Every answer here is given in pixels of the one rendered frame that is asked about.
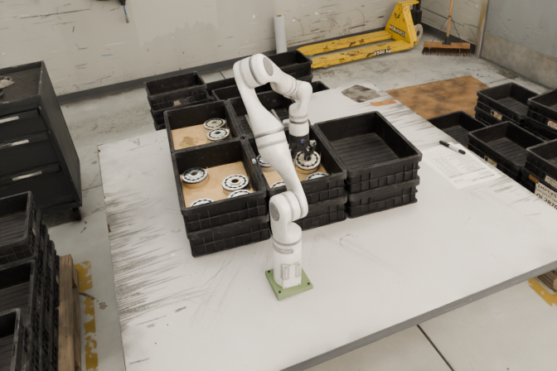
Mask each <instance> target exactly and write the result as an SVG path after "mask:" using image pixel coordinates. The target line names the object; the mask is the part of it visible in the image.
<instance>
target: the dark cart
mask: <svg viewBox="0 0 557 371"><path fill-rule="evenodd" d="M2 75H8V76H11V77H12V80H11V81H13V82H16V83H14V84H10V85H8V86H7V87H5V88H3V90H1V91H0V93H1V92H3V93H4V95H3V96H2V97H1V98H0V198H2V197H6V196H10V195H15V194H18V193H22V192H25V191H31V193H32V195H33V198H32V201H35V207H36V208H38V209H39V210H40V212H41V217H43V216H47V215H50V214H55V213H59V212H61V211H65V210H71V209H72V210H73V214H74V215H75V217H76V219H77V220H78V219H82V218H81V213H80V210H79V207H80V206H82V192H81V179H80V159H79V157H78V154H77V152H76V150H75V145H74V143H73V141H72V138H71V135H70V132H69V129H68V127H67V124H66V122H65V118H64V115H63V113H62V111H61V106H60V105H59V102H58V99H57V97H56V93H55V90H54V88H53V85H52V83H51V79H50V76H49V75H48V72H47V69H46V65H45V63H44V60H41V61H37V62H32V63H27V64H23V65H15V66H10V67H6V68H1V69H0V76H2Z"/></svg>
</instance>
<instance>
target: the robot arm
mask: <svg viewBox="0 0 557 371"><path fill-rule="evenodd" d="M233 72H234V77H235V82H236V84H237V86H238V89H239V92H240V95H241V97H242V99H243V102H244V104H245V107H246V110H247V113H248V115H249V120H250V123H251V127H252V129H253V133H254V139H255V142H256V145H257V148H258V151H259V154H260V156H261V157H262V158H263V159H264V160H265V161H266V162H267V163H268V164H270V165H271V167H273V169H275V170H276V172H278V173H279V174H280V175H281V177H282V178H283V181H284V183H285V185H286V188H287V191H285V192H283V193H280V194H277V195H274V196H272V197H271V198H270V201H269V213H270V223H271V229H272V233H273V257H274V281H275V282H276V283H277V284H278V285H280V286H281V287H282V288H283V289H284V288H288V287H294V286H297V285H300V284H301V277H302V230H301V228H300V227H299V226H298V225H297V224H295V223H293V222H292V221H294V220H297V219H301V218H302V217H304V216H306V215H307V214H308V203H307V199H306V196H305V194H304V192H303V188H302V186H301V183H300V181H299V179H298V175H297V172H296V171H295V168H296V161H295V157H296V156H297V153H298V152H304V160H305V161H308V157H309V156H312V155H313V153H314V151H315V148H316V145H317V143H316V141H315V140H312V141H310V140H309V125H308V105H309V102H310V99H311V97H312V86H311V85H310V84H309V83H308V82H304V81H300V80H295V79H294V77H292V76H290V75H287V74H285V73H284V72H283V71H281V69H280V68H279V67H278V66H276V64H275V63H273V61H271V60H270V59H269V58H268V57H267V56H265V55H262V54H256V55H252V56H250V57H247V58H245V59H243V60H240V61H237V62H236V63H235V64H234V66H233ZM268 82H270V86H271V88H272V89H273V90H274V91H275V92H276V93H279V94H282V95H283V96H284V97H286V98H288V99H295V100H299V101H300V103H295V104H291V105H290V106H289V119H284V120H283V125H284V126H285V127H289V143H288V142H287V139H286V136H285V133H284V130H283V126H282V124H281V123H280V121H279V120H278V119H276V117H275V116H273V114H271V113H270V112H269V111H268V110H267V109H266V108H265V107H264V106H263V105H262V104H261V103H260V101H259V99H258V97H257V95H256V93H255V91H254V88H256V87H259V86H260V85H263V84H266V83H268ZM309 144H310V145H311V146H310V148H309V151H307V147H308V145H309ZM289 147H290V148H291V149H292V151H291V154H290V151H289Z"/></svg>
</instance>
